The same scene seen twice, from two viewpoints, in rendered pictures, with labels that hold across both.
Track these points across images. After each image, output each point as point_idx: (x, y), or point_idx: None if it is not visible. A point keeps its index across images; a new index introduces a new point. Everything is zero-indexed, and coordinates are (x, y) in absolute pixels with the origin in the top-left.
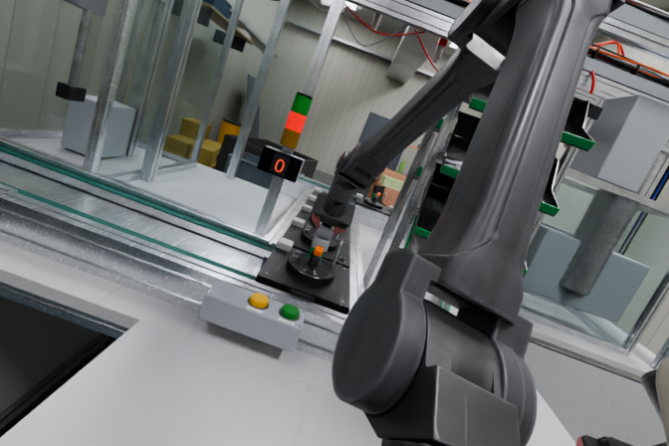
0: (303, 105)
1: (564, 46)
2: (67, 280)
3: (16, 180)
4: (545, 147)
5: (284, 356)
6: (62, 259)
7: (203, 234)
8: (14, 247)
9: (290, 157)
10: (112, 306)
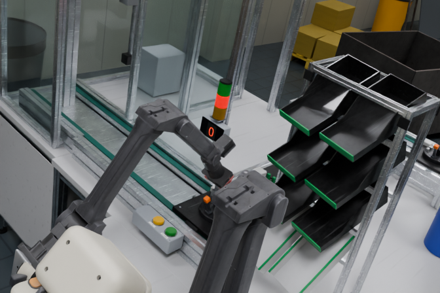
0: (221, 89)
1: (126, 147)
2: (92, 188)
3: (92, 124)
4: (109, 180)
5: (170, 258)
6: (94, 176)
7: (175, 172)
8: (80, 165)
9: (216, 127)
10: None
